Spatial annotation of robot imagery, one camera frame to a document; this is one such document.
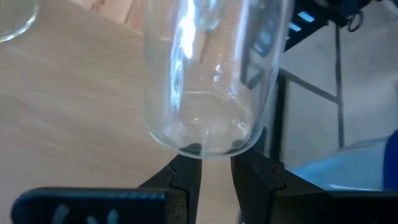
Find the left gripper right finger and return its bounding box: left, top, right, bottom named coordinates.
left=230, top=149, right=398, bottom=224

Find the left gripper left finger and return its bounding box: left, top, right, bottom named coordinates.
left=11, top=154, right=203, bottom=224

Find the tall clear glass carafe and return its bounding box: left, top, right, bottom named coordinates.
left=142, top=0, right=295, bottom=159

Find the small clear glass vase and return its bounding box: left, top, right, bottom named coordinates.
left=0, top=0, right=40, bottom=44

